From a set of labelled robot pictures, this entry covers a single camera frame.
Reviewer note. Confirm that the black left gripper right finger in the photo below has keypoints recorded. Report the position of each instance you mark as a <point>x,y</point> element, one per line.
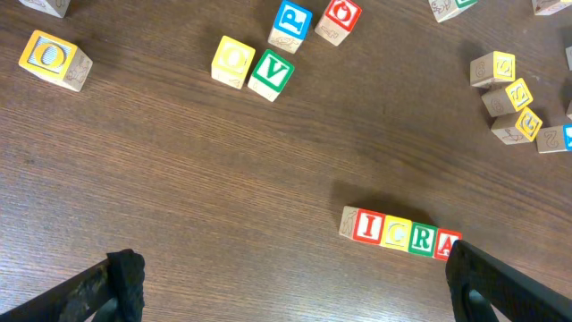
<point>480,285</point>

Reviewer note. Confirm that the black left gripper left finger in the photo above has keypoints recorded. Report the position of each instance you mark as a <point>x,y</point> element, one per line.
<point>111,290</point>

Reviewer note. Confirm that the red A letter block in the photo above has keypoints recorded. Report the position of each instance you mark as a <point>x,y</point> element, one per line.
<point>444,242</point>

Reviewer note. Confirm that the green R letter block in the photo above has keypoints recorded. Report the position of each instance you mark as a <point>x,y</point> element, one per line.
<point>422,239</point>

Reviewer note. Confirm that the yellow C letter block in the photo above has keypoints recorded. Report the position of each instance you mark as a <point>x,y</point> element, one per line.
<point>396,233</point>

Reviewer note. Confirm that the red I letter block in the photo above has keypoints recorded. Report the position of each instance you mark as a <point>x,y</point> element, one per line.
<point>362,225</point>

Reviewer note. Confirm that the yellow E letter block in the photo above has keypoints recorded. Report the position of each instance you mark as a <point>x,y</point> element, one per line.
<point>517,128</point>

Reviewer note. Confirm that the yellow M letter block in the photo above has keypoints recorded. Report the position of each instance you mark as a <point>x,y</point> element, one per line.
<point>508,99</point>

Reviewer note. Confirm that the yellow S letter block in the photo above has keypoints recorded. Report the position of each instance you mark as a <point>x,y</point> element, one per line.
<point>493,68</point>

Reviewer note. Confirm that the yellow D letter block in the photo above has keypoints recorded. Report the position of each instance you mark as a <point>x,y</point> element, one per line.
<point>55,60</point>

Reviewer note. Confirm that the yellow O letter block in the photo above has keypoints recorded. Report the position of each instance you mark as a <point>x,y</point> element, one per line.
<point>231,62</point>

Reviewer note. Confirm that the green V letter block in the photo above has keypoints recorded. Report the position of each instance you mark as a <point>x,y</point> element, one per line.
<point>270,75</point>

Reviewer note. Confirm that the blue H letter block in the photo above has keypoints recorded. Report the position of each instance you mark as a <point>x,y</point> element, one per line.
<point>57,8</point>

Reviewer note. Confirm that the green Z letter block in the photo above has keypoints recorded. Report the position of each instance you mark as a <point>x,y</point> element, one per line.
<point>444,10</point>

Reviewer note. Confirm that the blue P letter block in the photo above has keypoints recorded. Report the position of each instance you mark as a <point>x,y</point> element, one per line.
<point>290,27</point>

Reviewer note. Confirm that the red Q letter block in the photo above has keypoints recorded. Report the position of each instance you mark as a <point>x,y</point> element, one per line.
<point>338,21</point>

